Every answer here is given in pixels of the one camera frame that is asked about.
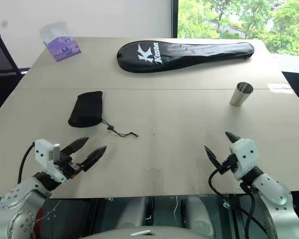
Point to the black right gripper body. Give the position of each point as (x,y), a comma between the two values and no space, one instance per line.
(229,162)

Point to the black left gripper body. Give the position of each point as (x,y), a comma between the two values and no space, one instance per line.
(67,167)

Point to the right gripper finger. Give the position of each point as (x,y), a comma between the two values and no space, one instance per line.
(233,137)
(214,156)

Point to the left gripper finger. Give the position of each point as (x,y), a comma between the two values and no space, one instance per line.
(75,146)
(96,156)

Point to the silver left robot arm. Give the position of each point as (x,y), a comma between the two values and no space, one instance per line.
(20,199)

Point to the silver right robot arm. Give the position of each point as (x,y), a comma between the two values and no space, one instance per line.
(271,196)

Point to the stainless steel cup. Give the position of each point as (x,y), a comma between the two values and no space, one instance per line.
(241,94)

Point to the grey rounded robot leg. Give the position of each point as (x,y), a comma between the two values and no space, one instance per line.
(133,214)
(199,215)

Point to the grey robot torso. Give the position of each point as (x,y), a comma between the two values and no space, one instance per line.
(149,232)

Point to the purple tissue pack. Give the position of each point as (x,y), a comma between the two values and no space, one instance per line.
(61,42)

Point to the black Kuson racket cover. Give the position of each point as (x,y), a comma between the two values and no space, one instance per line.
(164,56)

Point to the black mesh office chair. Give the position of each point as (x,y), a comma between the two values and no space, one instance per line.
(1,57)

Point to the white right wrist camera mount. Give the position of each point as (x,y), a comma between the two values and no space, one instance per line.
(244,155)

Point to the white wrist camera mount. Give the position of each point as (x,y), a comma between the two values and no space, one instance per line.
(45,156)
(244,155)

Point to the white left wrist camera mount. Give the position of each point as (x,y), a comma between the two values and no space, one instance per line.
(45,156)

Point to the black window frame post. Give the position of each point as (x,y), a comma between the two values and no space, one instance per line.
(174,18)

